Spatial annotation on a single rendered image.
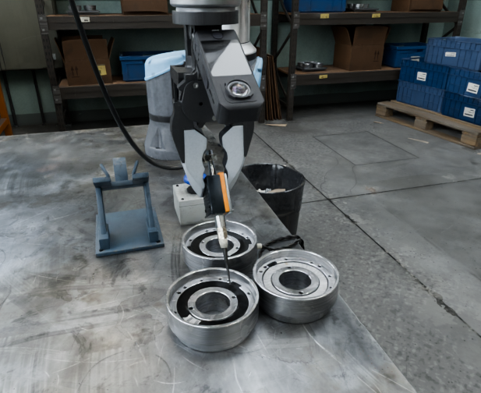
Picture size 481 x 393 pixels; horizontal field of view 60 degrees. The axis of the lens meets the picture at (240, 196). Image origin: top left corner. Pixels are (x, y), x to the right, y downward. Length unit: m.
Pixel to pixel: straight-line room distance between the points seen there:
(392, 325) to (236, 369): 1.36
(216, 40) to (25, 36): 3.84
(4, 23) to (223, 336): 3.98
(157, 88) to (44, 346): 0.62
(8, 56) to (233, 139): 3.88
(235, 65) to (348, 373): 0.33
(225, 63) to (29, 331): 0.37
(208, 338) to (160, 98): 0.63
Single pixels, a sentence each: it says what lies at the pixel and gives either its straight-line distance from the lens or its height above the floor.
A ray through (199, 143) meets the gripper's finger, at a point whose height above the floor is 0.99.
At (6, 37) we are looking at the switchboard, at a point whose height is 0.82.
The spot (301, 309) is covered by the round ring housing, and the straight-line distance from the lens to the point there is 0.49.
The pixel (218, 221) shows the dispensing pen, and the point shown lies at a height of 0.90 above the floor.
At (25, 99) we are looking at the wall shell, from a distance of 4.60.
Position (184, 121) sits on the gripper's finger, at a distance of 0.48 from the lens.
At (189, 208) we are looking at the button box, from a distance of 0.69.
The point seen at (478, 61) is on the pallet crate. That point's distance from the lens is 4.17.
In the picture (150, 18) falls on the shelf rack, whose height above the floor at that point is 0.98.
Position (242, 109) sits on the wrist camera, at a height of 1.05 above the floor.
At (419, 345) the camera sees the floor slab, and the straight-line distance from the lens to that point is 1.74.
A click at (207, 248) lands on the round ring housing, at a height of 0.82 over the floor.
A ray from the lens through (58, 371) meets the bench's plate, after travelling 0.50.
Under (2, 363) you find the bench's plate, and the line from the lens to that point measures 0.53.
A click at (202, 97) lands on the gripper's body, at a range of 0.47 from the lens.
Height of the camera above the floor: 1.15
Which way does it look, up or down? 26 degrees down
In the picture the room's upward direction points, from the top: straight up
